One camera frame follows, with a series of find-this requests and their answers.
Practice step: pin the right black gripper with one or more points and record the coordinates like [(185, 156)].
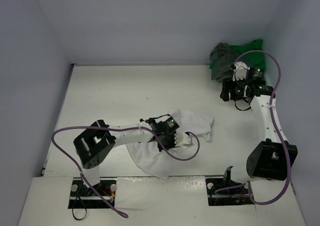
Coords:
[(226, 91)]

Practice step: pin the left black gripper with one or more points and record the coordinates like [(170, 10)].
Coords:
[(164, 141)]

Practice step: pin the white t shirt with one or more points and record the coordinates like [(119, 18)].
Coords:
[(150, 160)]

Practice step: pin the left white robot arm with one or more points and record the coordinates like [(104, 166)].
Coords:
[(93, 145)]

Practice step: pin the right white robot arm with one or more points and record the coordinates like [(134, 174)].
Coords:
[(269, 158)]

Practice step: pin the grey t shirt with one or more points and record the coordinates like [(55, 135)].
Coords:
[(221, 57)]

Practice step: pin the green t shirt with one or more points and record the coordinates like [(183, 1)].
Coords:
[(251, 54)]

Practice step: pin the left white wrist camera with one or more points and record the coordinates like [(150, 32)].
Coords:
[(182, 139)]

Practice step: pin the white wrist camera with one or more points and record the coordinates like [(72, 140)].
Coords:
[(240, 70), (182, 139)]

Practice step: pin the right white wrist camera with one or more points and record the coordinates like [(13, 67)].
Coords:
[(240, 70)]

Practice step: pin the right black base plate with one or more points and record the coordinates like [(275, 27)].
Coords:
[(230, 197)]

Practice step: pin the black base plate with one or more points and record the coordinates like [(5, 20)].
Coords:
[(82, 197), (230, 197)]

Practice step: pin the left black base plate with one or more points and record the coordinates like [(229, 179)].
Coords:
[(82, 197)]

